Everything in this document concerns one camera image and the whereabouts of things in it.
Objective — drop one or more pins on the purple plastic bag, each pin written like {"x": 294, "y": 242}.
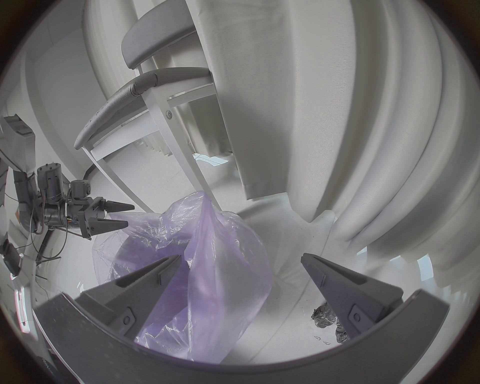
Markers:
{"x": 225, "y": 262}

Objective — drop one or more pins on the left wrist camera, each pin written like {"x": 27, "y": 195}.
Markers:
{"x": 80, "y": 189}

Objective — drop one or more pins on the white trash bin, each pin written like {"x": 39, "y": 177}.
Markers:
{"x": 281, "y": 255}

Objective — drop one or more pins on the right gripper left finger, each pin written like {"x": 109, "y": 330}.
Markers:
{"x": 142, "y": 292}

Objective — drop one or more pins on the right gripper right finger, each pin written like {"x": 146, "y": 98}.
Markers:
{"x": 348, "y": 296}

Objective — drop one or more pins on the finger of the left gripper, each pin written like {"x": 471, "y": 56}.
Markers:
{"x": 105, "y": 226}
{"x": 116, "y": 206}

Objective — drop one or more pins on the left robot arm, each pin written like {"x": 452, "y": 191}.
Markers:
{"x": 50, "y": 180}

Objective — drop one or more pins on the white chair grey cushion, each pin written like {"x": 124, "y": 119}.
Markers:
{"x": 159, "y": 123}

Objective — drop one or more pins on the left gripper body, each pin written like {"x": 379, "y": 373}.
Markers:
{"x": 84, "y": 212}

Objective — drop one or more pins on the black plastic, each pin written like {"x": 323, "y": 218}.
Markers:
{"x": 322, "y": 317}

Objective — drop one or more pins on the white curtain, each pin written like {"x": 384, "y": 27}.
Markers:
{"x": 318, "y": 112}

